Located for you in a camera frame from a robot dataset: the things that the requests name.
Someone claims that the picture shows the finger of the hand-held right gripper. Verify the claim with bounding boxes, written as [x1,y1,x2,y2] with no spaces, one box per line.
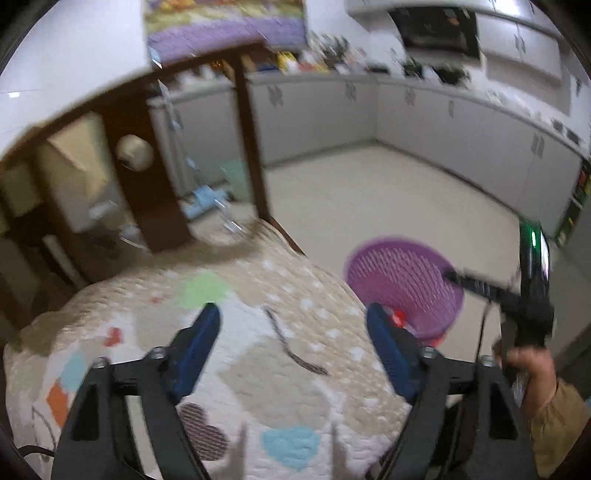
[442,270,513,305]

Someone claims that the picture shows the metal-handled mop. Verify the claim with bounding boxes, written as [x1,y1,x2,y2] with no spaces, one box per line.
[159,80,195,195]

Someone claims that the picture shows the purple plastic basket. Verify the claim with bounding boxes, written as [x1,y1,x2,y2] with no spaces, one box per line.
[344,236,465,347]

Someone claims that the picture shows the blue mop base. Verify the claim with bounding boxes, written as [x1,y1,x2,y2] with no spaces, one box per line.
[182,187,229,217]

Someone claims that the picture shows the dark shelf unit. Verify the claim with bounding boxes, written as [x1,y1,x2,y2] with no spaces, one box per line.
[554,159,591,250]

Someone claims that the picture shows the colourful wall poster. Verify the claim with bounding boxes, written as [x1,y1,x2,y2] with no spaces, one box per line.
[144,0,309,65]

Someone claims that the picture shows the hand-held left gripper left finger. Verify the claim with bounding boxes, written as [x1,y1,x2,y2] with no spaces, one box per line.
[51,302,222,480]

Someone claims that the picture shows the black range hood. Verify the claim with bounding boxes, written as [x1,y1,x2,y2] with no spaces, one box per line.
[388,7,481,58]

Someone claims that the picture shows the upper kitchen cabinets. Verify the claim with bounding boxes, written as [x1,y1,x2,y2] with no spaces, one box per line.
[346,0,591,93]

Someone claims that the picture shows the grey kitchen cabinets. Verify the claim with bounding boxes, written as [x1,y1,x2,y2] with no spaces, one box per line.
[152,71,591,241]

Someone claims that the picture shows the person's right forearm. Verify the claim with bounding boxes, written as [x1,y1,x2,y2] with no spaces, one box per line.
[526,378,591,478]

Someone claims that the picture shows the green trash bin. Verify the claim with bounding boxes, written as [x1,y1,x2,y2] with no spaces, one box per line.
[221,159,254,201]

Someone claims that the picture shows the black cable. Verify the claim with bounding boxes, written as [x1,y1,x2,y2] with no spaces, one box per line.
[473,300,492,361]

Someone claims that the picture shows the person's right hand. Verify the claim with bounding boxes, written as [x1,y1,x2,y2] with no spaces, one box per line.
[492,342,559,416]

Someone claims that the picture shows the dark wooden chair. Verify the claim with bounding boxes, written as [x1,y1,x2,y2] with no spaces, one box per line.
[88,44,308,257]

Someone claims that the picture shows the cardboard box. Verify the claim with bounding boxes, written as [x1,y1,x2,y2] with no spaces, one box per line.
[37,115,116,232]

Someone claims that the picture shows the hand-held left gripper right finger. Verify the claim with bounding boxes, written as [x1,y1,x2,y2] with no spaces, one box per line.
[366,302,539,480]

